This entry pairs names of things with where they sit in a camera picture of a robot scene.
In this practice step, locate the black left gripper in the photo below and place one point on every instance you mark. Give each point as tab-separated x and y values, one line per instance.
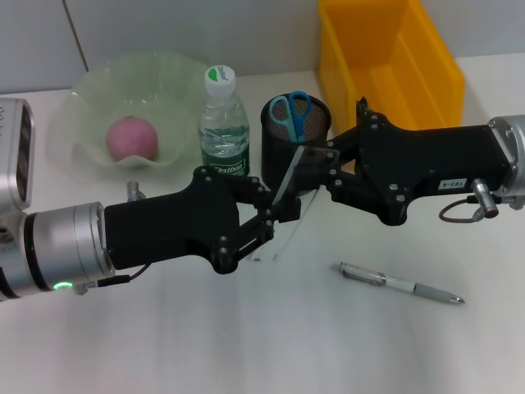
172	230

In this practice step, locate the clear plastic ruler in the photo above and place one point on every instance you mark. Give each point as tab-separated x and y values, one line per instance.
289	176

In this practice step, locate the blue and teal scissors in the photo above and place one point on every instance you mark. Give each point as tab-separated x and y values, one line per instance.
293	119

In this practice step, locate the clear water bottle green label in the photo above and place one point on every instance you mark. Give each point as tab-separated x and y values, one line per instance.
223	139

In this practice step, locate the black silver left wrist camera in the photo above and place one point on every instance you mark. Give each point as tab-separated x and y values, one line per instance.
14	156

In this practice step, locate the silver grey pen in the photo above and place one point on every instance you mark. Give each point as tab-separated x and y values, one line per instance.
393	282

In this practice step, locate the yellow plastic bin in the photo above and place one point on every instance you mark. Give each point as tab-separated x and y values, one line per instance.
369	49

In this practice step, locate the black mesh pen holder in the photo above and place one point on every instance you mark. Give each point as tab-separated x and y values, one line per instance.
275	160

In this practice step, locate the pink peach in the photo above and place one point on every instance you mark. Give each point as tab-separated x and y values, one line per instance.
131	139

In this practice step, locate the green glass fruit bowl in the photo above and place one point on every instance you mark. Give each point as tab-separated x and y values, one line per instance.
164	82

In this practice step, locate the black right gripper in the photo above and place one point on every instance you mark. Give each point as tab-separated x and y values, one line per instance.
430	160

